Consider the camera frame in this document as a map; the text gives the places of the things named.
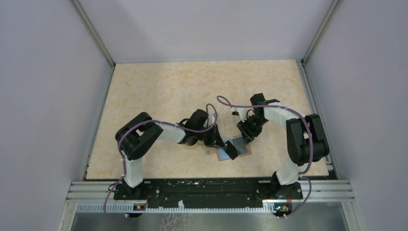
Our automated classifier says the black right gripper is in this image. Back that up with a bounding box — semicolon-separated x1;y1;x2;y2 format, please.
236;115;268;145

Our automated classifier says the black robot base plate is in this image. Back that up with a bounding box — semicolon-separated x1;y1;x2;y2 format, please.
114;177;303;209

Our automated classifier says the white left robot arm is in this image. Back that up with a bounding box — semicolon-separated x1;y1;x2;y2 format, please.
115;109;238;199

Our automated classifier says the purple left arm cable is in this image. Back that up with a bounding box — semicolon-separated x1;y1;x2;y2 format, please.
102;103;219;224

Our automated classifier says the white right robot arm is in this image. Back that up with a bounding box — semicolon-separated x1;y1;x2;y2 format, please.
231;93;330;198

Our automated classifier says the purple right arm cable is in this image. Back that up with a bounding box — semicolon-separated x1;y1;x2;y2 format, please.
217;95;315;219

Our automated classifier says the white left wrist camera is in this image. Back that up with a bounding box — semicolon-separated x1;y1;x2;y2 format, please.
206;112;219;127

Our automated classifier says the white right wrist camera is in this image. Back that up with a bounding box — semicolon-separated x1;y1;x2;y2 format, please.
231;107;248;122

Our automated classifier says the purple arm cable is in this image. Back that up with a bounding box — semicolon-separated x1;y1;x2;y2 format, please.
217;95;315;219
102;103;219;224

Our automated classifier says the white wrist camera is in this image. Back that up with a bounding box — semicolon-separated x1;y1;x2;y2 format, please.
206;112;219;127
231;107;248;122

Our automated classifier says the white slotted cable duct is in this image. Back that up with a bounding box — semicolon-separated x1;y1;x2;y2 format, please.
76;201;276;214

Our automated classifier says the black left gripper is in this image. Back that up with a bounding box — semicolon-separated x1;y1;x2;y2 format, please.
194;123;227;149

